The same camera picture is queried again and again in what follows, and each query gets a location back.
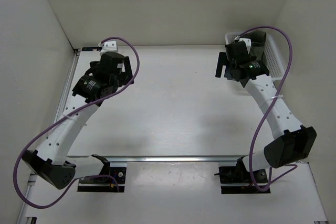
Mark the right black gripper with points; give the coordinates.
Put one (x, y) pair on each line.
(222, 61)

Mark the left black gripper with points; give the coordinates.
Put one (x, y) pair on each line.
(128, 75)

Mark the olive green shorts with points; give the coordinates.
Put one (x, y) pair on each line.
(258, 41)

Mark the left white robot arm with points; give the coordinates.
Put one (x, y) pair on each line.
(49, 160)

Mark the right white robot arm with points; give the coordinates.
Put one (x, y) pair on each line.
(292, 140)

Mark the blue corner label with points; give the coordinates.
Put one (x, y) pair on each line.
(91, 49)

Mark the white plastic basket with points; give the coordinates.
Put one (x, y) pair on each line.
(271, 53)

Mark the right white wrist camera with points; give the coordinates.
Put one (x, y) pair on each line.
(247, 41)

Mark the aluminium left rail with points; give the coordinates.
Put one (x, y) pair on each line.
(66, 88)

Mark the aluminium rail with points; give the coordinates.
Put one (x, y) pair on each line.
(66, 88)
(215, 158)

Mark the aluminium front rail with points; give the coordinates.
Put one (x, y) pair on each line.
(215, 158)

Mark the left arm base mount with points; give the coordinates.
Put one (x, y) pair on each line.
(110, 179)

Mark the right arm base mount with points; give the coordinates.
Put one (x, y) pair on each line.
(236, 180)

